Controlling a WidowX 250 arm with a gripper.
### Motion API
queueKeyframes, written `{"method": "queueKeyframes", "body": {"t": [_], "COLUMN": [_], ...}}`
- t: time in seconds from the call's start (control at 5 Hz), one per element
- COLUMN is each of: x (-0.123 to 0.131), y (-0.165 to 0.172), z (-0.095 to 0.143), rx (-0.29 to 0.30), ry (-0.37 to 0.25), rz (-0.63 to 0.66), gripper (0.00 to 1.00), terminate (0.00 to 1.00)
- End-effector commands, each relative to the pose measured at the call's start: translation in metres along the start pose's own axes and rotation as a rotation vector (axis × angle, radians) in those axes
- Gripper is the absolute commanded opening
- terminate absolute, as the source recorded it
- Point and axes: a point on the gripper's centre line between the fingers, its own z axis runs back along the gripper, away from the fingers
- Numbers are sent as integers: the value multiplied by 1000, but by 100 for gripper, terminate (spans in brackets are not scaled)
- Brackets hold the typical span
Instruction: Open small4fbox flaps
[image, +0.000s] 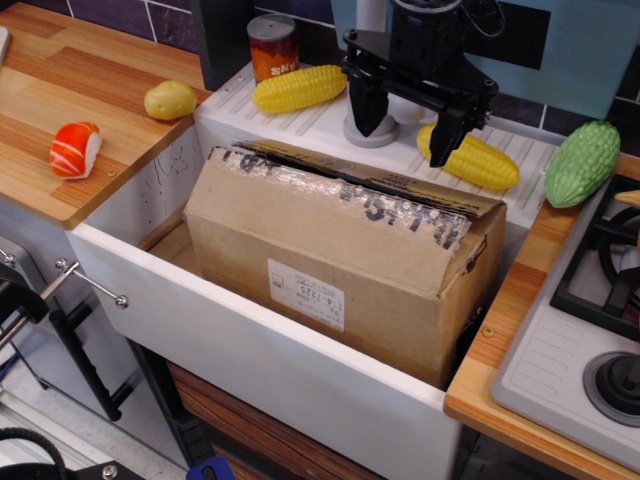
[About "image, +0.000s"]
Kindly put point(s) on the brown cardboard box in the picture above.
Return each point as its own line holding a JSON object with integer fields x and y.
{"x": 394, "y": 279}

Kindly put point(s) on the yellow toy potato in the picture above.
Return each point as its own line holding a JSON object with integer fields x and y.
{"x": 170, "y": 100}

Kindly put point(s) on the orange soup can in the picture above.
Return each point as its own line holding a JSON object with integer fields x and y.
{"x": 274, "y": 45}

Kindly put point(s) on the white toy sink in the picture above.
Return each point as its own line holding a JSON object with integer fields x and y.
{"x": 352, "y": 407}

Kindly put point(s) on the salmon sushi toy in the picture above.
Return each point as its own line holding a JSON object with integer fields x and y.
{"x": 74, "y": 150}

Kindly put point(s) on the yellow toy corn left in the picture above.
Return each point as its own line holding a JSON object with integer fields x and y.
{"x": 299, "y": 89}

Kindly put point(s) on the grey white toy faucet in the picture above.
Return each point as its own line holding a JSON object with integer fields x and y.
{"x": 373, "y": 15}

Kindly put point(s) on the metal clamp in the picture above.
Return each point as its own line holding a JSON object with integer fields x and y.
{"x": 32, "y": 306}

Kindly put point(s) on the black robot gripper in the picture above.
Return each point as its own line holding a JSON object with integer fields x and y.
{"x": 420, "y": 58}

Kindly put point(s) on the toy stove top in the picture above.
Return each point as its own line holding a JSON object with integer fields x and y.
{"x": 587, "y": 306}

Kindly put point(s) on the black cabinet handle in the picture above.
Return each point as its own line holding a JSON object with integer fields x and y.
{"x": 65, "y": 326}

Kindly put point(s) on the yellow toy corn right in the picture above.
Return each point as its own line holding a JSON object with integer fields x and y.
{"x": 483, "y": 165}

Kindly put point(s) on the green bitter gourd toy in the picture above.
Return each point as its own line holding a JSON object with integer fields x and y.
{"x": 582, "y": 164}

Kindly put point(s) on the yellow toy corn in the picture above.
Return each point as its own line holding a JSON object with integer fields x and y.
{"x": 483, "y": 165}
{"x": 299, "y": 89}

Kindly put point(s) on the black stove knob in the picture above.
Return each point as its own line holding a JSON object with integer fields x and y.
{"x": 611, "y": 383}

